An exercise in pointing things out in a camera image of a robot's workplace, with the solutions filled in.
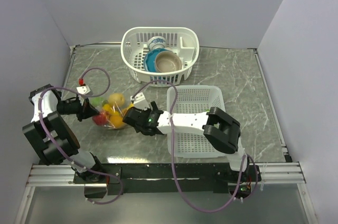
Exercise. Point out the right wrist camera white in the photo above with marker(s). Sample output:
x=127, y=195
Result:
x=139, y=101

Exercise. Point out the green fake vegetable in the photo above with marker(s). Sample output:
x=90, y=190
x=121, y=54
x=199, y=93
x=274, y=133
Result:
x=98, y=101

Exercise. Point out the red fake apple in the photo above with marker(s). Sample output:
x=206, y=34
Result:
x=100, y=119

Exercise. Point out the clear zip top bag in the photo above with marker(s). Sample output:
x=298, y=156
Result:
x=123, y=109

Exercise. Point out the teal plate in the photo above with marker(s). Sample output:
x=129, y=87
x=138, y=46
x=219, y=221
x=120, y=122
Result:
x=149, y=60

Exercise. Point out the blue white porcelain cup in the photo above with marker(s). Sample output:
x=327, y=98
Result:
x=156, y=42

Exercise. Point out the tan fake potato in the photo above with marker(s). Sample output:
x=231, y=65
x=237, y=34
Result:
x=116, y=99

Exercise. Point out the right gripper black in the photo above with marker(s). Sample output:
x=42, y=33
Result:
x=149, y=110

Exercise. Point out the white oval dish basket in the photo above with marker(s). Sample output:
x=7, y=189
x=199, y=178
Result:
x=180, y=40

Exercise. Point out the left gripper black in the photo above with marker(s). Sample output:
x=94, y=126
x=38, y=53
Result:
x=86, y=110

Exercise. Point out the white rectangular mesh basket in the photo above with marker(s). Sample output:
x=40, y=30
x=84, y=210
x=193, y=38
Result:
x=192, y=102

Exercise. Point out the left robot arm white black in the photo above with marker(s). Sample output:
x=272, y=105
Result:
x=51, y=137

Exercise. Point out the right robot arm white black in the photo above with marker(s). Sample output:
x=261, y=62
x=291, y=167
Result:
x=220, y=129

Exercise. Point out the beige bowl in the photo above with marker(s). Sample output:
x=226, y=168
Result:
x=167, y=61

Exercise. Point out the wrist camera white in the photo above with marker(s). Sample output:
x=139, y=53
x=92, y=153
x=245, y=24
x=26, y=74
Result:
x=84, y=90
x=139, y=101

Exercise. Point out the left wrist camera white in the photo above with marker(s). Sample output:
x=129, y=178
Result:
x=84, y=90

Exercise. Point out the yellow fake pepper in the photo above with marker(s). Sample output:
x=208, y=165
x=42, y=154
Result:
x=111, y=110

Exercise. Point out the yellow orange fake mango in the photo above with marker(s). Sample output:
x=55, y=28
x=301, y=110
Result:
x=116, y=122

